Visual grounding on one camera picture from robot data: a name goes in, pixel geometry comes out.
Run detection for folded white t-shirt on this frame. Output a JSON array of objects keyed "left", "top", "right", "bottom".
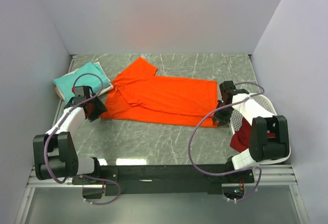
[{"left": 64, "top": 62, "right": 113, "bottom": 95}]

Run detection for white perforated plastic basket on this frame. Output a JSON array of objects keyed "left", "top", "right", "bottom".
[{"left": 229, "top": 94, "right": 292, "bottom": 170}]

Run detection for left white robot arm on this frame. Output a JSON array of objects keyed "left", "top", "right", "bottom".
[{"left": 33, "top": 86, "right": 107, "bottom": 184}]

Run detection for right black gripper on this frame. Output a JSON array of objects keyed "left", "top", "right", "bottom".
[{"left": 212, "top": 100, "right": 234, "bottom": 127}]

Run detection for aluminium frame rail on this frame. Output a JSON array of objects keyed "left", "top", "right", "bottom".
[{"left": 14, "top": 54, "right": 76, "bottom": 224}]

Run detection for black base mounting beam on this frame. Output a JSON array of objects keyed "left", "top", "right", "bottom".
[{"left": 72, "top": 165, "right": 255, "bottom": 199}]

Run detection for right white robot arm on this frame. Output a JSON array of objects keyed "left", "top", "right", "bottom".
[{"left": 212, "top": 80, "right": 291, "bottom": 182}]

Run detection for dark red t-shirt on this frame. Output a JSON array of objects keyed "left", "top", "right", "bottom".
[{"left": 230, "top": 118, "right": 251, "bottom": 153}]

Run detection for folded teal t-shirt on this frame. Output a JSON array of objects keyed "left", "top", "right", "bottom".
[{"left": 53, "top": 62, "right": 111, "bottom": 104}]

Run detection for orange t-shirt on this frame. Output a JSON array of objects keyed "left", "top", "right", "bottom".
[{"left": 100, "top": 57, "right": 218, "bottom": 127}]

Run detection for folded beige t-shirt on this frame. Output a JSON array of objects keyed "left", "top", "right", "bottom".
[{"left": 54, "top": 87, "right": 65, "bottom": 101}]

